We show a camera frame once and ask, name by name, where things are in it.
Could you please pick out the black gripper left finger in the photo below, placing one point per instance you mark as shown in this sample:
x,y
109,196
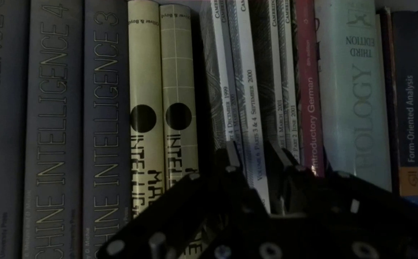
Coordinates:
x,y
185,216

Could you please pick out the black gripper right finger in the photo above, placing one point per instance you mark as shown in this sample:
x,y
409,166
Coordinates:
x,y
343,196

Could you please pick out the thin white-spined journal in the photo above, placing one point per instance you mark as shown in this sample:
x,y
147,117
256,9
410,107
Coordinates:
x,y
251,95

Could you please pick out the light green thick book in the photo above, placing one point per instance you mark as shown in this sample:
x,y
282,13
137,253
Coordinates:
x,y
353,95

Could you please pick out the thin dark brown book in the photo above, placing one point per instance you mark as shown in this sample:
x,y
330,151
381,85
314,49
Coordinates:
x,y
389,95

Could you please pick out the dark red book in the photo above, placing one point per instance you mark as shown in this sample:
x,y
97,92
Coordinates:
x,y
310,86

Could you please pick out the blue book orange label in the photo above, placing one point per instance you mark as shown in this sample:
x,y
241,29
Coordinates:
x,y
410,95

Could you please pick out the cream book grid pattern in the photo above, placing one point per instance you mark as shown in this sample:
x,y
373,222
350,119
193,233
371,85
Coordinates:
x,y
180,62

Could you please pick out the cream book black dot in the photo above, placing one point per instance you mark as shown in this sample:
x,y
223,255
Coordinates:
x,y
146,62

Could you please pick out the grey Machine Intelligence 3 volume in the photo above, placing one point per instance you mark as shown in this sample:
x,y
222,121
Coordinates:
x,y
106,95

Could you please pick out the grey Machine Intelligence 4 volume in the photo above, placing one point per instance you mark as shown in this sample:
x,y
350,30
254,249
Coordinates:
x,y
52,119

